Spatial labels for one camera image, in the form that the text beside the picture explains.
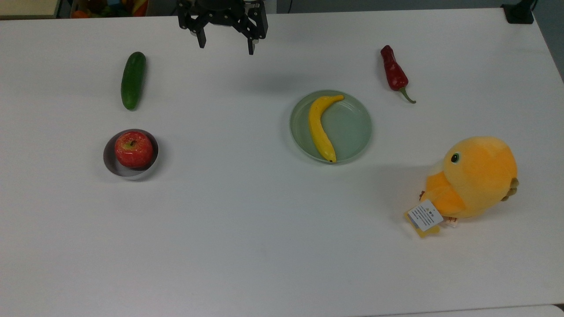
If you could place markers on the red chili pepper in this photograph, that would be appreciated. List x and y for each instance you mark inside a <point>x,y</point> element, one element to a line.
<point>394,72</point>

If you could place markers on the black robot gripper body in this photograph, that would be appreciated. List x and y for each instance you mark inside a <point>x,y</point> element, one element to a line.
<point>220,11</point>

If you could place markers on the small grey bowl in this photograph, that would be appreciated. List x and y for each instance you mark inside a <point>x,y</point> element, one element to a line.
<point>128,174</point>

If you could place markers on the red apple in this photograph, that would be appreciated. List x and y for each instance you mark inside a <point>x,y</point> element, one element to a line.
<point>134,149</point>

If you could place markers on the pale green plastic plate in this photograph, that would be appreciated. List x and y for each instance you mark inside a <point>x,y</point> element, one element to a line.
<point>350,127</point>

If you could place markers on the yellow plastic banana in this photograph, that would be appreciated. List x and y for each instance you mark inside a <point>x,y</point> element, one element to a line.
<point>319,130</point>

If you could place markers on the box of colourful toys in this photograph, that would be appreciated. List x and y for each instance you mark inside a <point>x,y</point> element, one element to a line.
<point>108,8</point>

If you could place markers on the green cucumber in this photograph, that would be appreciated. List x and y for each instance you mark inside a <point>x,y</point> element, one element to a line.
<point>133,81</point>

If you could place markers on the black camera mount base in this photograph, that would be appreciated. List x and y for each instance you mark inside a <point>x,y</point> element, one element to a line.
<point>519,12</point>

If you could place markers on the orange plush bird toy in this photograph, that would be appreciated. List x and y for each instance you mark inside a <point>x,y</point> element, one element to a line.
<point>478,176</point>

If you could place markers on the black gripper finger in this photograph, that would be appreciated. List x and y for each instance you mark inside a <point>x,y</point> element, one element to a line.
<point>198,33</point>
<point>255,33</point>

